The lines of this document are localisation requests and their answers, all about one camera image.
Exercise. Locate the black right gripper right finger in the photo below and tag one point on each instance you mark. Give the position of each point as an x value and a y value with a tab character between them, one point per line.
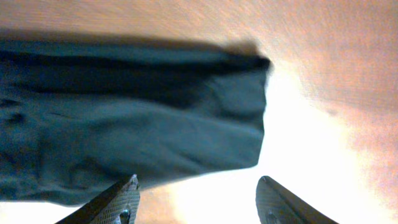
277	205

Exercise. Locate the black leggings red waistband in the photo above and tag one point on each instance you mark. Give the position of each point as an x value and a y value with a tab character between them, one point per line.
76	118

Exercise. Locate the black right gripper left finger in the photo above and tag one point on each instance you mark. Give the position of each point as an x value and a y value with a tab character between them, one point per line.
116	205

